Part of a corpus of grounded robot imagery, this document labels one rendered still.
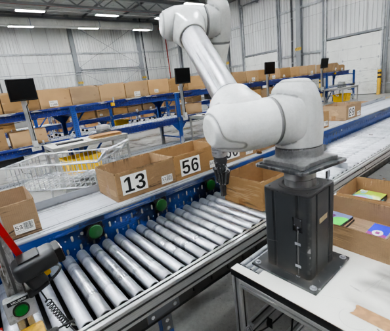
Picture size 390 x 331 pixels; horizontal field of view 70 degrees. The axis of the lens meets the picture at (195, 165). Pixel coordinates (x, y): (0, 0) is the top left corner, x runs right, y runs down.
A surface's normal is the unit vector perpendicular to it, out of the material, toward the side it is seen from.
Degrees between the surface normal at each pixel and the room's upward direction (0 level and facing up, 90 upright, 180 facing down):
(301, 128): 96
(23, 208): 90
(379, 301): 0
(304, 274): 90
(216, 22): 102
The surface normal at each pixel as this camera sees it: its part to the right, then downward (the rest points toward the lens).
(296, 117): 0.26, 0.15
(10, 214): 0.63, 0.15
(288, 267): -0.76, 0.26
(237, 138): 0.09, 0.50
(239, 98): -0.01, -0.61
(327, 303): -0.11, -0.96
